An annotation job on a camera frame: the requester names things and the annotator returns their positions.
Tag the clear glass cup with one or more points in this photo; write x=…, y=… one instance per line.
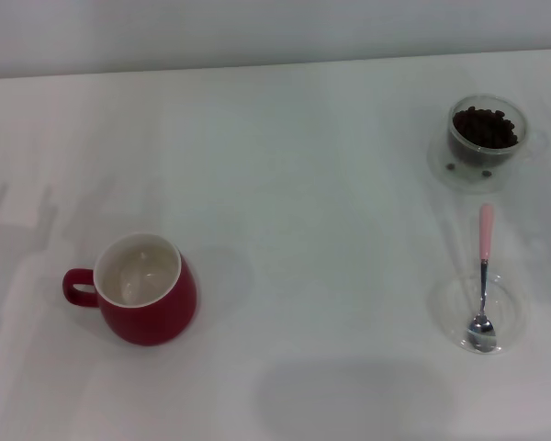
x=525, y=133

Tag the empty clear glass saucer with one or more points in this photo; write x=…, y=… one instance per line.
x=450, y=308

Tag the coffee bean heap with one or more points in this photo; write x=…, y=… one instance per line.
x=484, y=128

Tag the red ceramic mug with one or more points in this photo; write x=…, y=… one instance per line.
x=151, y=317

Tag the glass saucer with loose beans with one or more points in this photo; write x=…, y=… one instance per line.
x=441, y=170

